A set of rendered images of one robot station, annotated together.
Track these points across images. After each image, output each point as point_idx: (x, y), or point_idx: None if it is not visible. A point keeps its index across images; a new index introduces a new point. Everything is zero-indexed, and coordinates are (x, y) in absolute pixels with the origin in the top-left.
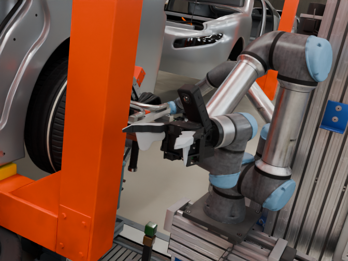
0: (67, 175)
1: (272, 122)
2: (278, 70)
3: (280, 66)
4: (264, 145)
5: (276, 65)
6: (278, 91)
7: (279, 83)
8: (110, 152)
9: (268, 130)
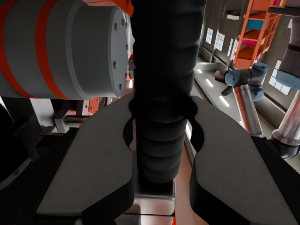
0: None
1: (287, 110)
2: (271, 138)
3: (269, 138)
4: (295, 96)
5: (267, 139)
6: (279, 128)
7: (275, 131)
8: None
9: (291, 106)
